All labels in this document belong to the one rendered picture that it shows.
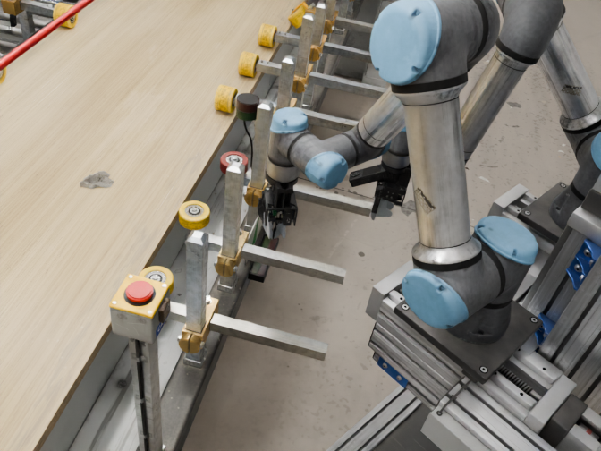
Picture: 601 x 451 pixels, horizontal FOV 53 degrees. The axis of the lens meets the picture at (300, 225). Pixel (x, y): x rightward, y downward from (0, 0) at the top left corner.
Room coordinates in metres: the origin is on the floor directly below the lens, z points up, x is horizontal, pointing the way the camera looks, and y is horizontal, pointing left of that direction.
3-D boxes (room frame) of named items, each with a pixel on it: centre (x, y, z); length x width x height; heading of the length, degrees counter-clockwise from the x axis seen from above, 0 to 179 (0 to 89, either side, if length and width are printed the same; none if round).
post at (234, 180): (1.10, 0.17, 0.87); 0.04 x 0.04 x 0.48; 84
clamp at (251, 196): (1.37, 0.14, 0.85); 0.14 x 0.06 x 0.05; 174
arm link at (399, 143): (1.35, -0.22, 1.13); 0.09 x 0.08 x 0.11; 91
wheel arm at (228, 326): (0.88, 0.11, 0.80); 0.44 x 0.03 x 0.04; 84
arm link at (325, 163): (1.02, -0.02, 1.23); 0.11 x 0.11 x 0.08; 45
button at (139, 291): (0.60, 0.22, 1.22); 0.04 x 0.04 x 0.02
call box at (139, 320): (0.60, 0.22, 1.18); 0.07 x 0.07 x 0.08; 84
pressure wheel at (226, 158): (1.40, 0.22, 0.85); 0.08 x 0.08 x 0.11
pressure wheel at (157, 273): (0.91, 0.30, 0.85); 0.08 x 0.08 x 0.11
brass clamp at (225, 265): (1.12, 0.17, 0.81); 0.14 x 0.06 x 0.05; 174
